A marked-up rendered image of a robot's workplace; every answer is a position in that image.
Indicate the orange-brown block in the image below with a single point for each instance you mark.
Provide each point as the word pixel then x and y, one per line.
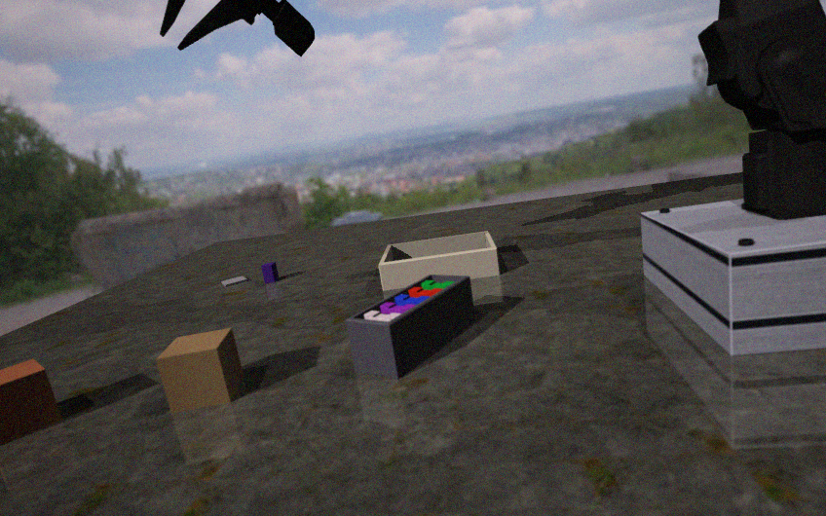
pixel 27 401

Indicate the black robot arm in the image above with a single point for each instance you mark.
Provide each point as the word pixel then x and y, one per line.
pixel 768 59

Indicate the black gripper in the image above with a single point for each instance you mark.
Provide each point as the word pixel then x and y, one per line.
pixel 290 26

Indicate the tan cube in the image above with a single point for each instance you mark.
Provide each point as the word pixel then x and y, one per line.
pixel 200 370

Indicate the beige open tray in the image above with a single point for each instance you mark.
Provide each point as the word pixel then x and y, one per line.
pixel 474 255

